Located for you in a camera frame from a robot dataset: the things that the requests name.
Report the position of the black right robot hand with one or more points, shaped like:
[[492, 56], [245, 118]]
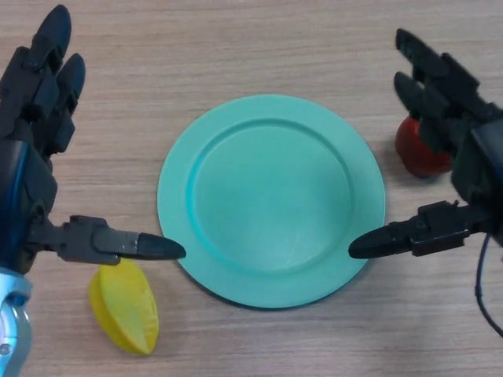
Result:
[[471, 165]]

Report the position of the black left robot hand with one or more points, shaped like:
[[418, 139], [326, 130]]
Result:
[[27, 188]]

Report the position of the yellow starfruit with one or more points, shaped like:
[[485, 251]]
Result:
[[125, 310]]

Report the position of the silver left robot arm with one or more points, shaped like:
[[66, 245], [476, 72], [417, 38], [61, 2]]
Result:
[[12, 322]]

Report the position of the green round plate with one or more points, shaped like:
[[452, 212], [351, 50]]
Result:
[[271, 204]]

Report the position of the red apple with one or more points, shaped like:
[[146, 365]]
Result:
[[412, 151]]

